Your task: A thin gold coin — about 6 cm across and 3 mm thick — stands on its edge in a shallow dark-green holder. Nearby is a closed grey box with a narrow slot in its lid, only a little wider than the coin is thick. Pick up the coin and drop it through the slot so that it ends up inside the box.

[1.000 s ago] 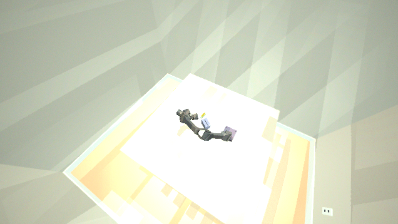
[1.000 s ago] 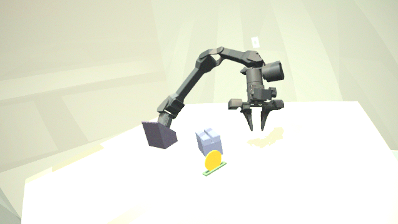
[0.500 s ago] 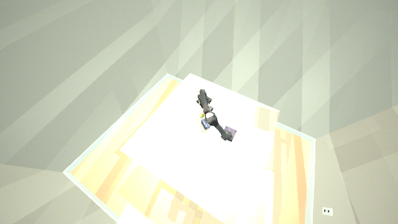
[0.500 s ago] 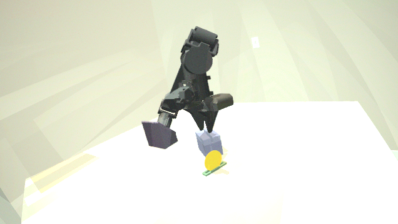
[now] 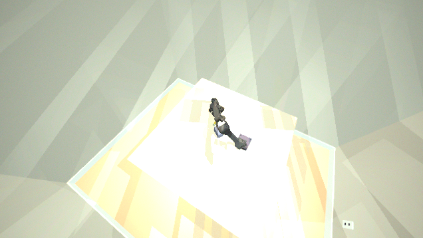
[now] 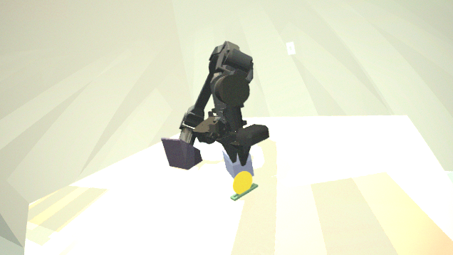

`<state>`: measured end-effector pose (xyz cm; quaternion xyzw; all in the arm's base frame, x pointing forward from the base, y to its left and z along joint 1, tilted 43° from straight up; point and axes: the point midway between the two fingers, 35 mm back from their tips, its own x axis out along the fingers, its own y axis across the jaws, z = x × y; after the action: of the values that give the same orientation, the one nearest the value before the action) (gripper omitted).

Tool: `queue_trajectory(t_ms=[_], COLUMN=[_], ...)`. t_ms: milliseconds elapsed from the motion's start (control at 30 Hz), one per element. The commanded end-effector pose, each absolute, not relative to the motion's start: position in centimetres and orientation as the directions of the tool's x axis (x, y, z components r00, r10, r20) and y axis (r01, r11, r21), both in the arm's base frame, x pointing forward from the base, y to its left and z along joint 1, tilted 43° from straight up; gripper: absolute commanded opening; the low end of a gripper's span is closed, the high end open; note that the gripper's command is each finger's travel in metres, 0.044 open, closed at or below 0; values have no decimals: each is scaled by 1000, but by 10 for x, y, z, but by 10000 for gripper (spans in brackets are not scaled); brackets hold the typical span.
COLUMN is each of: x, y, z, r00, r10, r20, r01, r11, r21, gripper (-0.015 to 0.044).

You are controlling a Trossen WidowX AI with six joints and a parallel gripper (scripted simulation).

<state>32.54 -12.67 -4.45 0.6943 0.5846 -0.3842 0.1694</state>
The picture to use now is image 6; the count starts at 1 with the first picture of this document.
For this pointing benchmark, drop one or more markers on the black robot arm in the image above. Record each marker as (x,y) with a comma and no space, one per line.
(230,73)

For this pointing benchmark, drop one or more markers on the gold coin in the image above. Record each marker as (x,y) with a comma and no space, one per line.
(242,182)

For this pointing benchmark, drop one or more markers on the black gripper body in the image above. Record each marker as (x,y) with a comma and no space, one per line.
(248,136)

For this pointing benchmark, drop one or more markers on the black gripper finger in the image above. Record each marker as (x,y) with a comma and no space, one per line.
(242,151)
(230,150)

